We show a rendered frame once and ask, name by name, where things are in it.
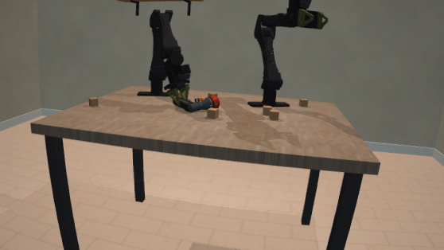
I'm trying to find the red and grey hose nozzle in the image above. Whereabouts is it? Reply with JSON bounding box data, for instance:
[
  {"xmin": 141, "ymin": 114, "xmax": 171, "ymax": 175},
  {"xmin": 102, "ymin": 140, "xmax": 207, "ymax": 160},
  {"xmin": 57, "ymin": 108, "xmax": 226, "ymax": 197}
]
[{"xmin": 179, "ymin": 96, "xmax": 220, "ymax": 113}]

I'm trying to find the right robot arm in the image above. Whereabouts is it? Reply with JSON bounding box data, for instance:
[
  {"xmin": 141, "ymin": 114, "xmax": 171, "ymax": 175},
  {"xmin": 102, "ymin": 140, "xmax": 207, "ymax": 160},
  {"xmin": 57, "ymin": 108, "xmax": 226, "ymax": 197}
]
[{"xmin": 137, "ymin": 10, "xmax": 191, "ymax": 96}]

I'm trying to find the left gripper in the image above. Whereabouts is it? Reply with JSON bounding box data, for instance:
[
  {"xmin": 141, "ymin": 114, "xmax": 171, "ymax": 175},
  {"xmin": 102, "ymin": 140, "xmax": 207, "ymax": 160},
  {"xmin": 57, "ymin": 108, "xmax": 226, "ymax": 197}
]
[{"xmin": 294, "ymin": 9, "xmax": 328, "ymax": 29}]

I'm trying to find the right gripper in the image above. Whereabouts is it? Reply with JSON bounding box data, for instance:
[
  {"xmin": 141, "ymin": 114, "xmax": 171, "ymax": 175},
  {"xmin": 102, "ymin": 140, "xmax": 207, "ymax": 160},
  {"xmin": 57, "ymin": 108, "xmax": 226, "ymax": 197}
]
[{"xmin": 164, "ymin": 80, "xmax": 190, "ymax": 107}]

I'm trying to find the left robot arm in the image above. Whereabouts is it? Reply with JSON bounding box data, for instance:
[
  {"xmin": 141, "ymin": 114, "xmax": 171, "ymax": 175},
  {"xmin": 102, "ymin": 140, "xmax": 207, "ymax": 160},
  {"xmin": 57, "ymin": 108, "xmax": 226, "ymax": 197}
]
[{"xmin": 247, "ymin": 0, "xmax": 312, "ymax": 107}]

